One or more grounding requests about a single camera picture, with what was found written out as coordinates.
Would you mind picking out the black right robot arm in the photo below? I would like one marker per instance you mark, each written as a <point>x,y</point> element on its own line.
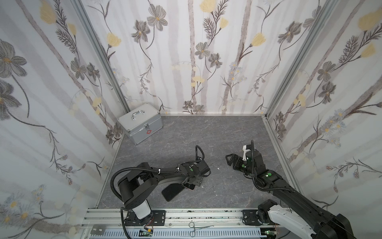
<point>304,219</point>

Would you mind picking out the metal forceps scissors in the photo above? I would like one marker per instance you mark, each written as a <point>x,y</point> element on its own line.
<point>194,229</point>

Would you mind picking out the aluminium corner frame post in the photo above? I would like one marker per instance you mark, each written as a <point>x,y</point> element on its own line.
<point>323,16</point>
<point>99,50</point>

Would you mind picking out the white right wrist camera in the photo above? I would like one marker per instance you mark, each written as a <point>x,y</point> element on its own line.
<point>246,148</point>

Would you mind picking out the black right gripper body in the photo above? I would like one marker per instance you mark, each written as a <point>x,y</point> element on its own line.
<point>241,161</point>

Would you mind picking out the white perforated cable tray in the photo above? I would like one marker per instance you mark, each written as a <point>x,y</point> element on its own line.
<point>208,233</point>

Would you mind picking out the silver aluminium case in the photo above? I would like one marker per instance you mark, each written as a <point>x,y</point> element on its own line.
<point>141,123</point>

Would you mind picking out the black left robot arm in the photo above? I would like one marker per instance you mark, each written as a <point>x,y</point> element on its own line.
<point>133,185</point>

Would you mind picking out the aluminium corner frame post left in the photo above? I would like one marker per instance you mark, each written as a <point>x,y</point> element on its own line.
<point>99,50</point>

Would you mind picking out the black phone near left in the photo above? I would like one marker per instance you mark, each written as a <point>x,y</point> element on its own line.
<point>171,191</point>

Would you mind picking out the aluminium corner frame post right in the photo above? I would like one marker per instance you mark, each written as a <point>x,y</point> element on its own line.
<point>323,16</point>

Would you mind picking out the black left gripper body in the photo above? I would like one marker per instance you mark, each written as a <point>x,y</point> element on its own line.
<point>185,182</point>

